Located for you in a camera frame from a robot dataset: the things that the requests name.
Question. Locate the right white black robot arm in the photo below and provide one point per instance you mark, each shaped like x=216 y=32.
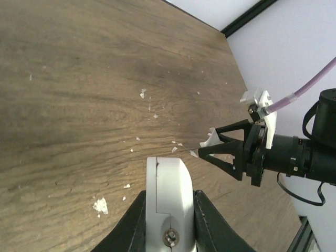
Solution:
x=311 y=157

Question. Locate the black enclosure frame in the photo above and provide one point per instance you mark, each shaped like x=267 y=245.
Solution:
x=279 y=46

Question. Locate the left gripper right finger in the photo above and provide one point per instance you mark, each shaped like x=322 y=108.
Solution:
x=212 y=231

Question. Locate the white remote control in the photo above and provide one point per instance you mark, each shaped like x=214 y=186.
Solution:
x=169 y=210

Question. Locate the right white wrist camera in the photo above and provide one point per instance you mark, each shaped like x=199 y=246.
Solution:
x=257 y=101

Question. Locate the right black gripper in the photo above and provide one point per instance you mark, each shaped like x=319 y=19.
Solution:
x=253 y=153

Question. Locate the white battery cover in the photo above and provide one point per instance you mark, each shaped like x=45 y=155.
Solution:
x=213 y=140

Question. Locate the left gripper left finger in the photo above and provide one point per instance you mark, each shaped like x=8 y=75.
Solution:
x=129 y=233

